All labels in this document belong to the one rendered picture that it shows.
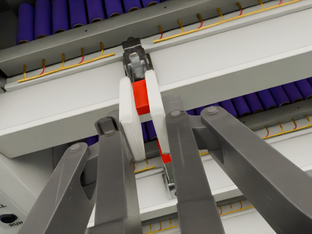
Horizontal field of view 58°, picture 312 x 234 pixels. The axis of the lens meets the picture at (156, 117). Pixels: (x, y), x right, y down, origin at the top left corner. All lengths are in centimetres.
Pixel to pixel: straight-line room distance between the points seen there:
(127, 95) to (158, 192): 26
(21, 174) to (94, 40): 17
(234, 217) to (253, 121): 24
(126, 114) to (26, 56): 18
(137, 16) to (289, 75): 16
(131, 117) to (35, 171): 25
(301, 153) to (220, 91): 20
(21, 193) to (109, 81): 17
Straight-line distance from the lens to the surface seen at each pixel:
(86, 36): 30
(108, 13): 32
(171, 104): 17
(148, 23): 30
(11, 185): 36
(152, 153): 42
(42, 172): 40
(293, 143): 46
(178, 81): 26
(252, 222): 61
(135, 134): 16
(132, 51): 25
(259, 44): 29
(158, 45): 29
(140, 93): 21
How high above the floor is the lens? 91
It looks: 43 degrees down
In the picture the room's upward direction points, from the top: 17 degrees counter-clockwise
